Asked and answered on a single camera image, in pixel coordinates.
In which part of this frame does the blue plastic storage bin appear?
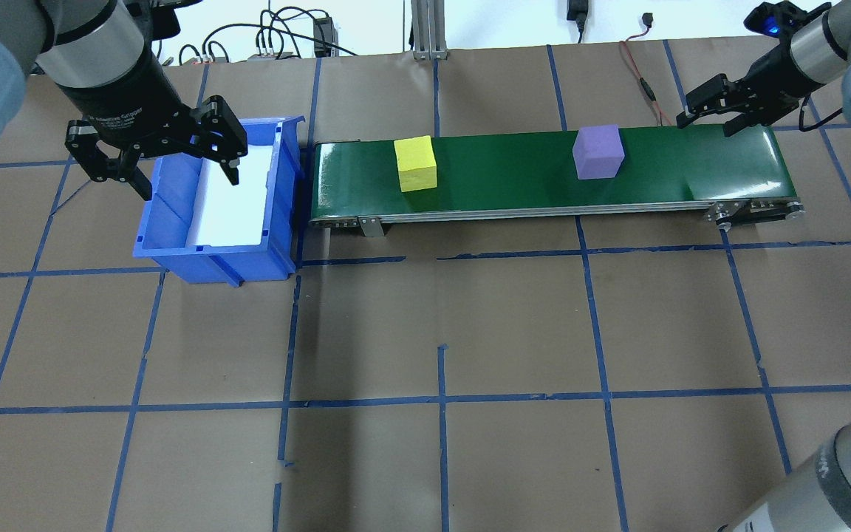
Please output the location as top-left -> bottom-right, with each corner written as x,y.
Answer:
132,115 -> 305,287

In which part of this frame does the red conveyor power wire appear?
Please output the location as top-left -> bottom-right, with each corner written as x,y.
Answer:
620,13 -> 674,128

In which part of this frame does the green belt conveyor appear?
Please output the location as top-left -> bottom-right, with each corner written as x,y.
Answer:
307,122 -> 804,239

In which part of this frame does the white foam bin liner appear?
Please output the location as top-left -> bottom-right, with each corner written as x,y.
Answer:
188,144 -> 278,247

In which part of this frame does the yellow foam block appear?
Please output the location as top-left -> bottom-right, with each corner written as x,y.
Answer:
394,135 -> 438,194

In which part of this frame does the thin black stick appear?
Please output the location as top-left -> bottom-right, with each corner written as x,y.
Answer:
49,176 -> 98,217

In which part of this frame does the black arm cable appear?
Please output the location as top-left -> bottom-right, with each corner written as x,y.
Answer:
795,92 -> 851,134

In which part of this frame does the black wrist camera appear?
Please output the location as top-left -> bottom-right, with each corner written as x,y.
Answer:
743,0 -> 834,38
124,0 -> 181,44

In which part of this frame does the thin black cable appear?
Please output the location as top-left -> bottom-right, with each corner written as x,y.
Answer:
257,6 -> 317,56
180,22 -> 360,64

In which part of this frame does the aluminium profile post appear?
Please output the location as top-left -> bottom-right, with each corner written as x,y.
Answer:
409,0 -> 450,61

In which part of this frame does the purple foam block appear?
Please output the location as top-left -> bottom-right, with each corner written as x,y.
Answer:
572,124 -> 626,181

